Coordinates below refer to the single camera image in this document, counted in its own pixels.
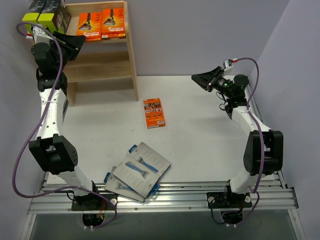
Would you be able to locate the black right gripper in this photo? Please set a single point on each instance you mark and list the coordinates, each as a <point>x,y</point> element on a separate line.
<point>213,80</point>

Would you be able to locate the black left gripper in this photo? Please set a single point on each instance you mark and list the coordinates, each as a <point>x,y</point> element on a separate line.
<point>66,46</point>

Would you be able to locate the orange razor box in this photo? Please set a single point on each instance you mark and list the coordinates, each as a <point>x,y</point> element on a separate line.
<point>113,23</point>
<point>153,112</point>
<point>89,25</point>

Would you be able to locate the black green razor box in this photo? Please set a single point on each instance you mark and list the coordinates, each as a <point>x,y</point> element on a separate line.
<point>34,11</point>
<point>55,16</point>

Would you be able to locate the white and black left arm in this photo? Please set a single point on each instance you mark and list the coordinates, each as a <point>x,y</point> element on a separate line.
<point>52,151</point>

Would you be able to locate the wooden three-tier shelf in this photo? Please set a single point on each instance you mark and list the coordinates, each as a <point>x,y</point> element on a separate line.
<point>114,60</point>

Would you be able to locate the grey blue razor pack upper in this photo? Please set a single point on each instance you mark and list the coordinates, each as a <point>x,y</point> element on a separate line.
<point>147,161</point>

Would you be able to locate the grey blue razor pack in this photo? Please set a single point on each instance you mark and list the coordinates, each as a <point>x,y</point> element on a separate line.
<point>147,161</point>
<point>136,175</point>
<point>115,185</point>

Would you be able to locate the grey blue razor pack middle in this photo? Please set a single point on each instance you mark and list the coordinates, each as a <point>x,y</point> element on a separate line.
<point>136,175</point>

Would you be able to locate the grey blue razor pack lower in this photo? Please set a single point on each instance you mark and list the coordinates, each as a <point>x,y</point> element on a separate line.
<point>115,185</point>

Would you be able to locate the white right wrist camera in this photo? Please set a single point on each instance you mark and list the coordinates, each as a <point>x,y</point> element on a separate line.
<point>227,65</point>

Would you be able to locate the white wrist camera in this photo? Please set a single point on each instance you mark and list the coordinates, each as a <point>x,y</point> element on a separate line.
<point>227,65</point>
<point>38,35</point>

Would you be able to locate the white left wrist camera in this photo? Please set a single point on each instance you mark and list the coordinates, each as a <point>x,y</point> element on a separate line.
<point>38,35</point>

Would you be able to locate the aluminium rail frame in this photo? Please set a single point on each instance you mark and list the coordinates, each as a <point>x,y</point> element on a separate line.
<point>205,149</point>

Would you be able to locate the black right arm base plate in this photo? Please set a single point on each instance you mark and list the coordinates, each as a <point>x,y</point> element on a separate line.
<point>224,200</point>

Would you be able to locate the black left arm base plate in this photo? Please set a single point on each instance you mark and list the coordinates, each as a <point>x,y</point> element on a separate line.
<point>90,202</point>

